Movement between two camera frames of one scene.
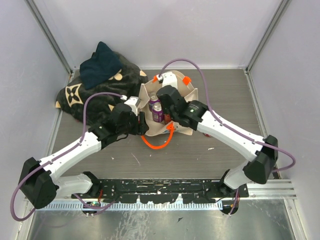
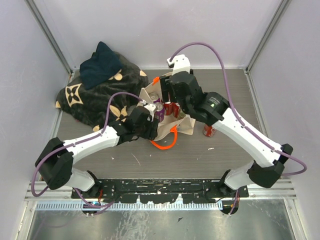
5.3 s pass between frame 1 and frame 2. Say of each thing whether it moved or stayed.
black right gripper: moved
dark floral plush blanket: stayed
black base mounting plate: stayed
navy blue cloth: stayed
